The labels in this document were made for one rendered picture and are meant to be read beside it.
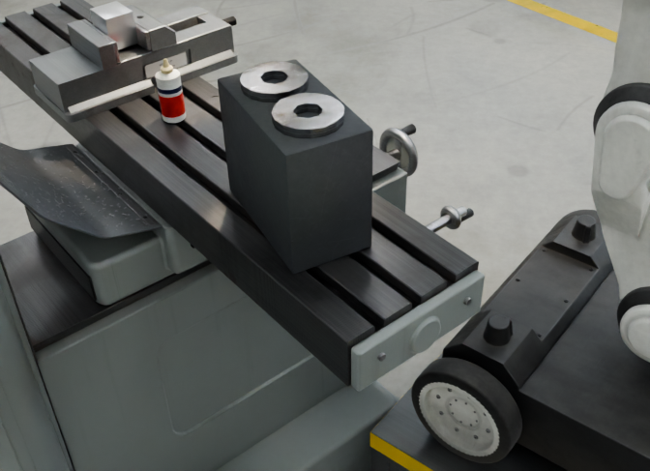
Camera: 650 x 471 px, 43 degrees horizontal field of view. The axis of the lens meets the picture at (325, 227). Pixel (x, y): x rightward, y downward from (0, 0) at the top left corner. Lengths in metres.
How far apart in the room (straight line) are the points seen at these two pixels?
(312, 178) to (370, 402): 0.97
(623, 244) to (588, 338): 0.24
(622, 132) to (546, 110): 2.12
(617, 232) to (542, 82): 2.20
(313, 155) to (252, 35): 2.96
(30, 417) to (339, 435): 0.73
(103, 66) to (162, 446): 0.71
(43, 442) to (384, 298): 0.62
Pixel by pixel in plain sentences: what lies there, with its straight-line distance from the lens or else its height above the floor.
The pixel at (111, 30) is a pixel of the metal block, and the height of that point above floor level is 1.05.
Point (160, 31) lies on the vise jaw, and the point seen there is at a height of 1.04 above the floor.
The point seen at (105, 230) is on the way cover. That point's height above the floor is 0.88.
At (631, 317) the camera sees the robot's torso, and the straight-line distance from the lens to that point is 1.43.
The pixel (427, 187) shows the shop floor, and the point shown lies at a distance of 2.85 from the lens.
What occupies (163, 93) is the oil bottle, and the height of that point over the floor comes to 0.99.
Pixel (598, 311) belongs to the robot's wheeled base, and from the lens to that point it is 1.62.
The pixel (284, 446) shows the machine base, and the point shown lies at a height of 0.20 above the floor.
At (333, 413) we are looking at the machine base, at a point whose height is 0.20.
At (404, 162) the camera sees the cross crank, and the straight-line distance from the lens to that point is 1.85.
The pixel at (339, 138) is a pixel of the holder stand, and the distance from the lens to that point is 0.99.
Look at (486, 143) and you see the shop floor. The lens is 3.11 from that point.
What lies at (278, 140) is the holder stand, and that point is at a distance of 0.99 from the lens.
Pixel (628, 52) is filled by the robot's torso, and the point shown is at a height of 1.12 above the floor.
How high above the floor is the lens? 1.65
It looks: 38 degrees down
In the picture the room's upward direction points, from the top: 2 degrees counter-clockwise
